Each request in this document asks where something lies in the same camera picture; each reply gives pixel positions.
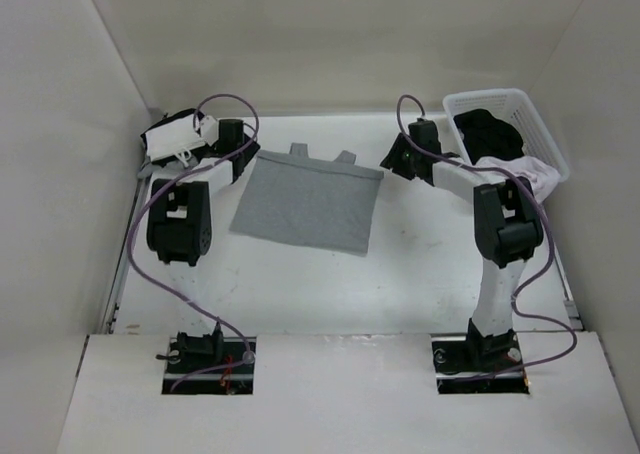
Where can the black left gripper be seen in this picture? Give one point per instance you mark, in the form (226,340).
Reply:
(249,151)

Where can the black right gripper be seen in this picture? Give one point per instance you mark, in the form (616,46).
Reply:
(392,160)

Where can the grey tank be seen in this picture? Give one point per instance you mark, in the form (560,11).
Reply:
(293,199)
(172,168)

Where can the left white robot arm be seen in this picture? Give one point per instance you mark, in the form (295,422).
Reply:
(179,226)

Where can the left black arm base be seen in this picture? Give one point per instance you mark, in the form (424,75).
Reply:
(195,352)

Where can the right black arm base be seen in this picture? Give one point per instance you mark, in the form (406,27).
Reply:
(477,352)

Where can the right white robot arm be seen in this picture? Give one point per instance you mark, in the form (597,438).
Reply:
(507,228)

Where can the folded white tank top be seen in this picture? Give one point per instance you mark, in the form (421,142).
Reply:
(174,139)

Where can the folded grey tank top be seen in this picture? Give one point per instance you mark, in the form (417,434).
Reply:
(172,168)

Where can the black garment in basket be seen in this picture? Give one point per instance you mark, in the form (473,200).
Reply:
(485,135)

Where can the white plastic basket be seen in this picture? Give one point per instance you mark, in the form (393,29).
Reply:
(514,107)

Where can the pink garment in basket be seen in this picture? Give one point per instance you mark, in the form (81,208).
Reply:
(542,177)

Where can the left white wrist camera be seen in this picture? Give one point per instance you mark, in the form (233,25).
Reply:
(206,128)

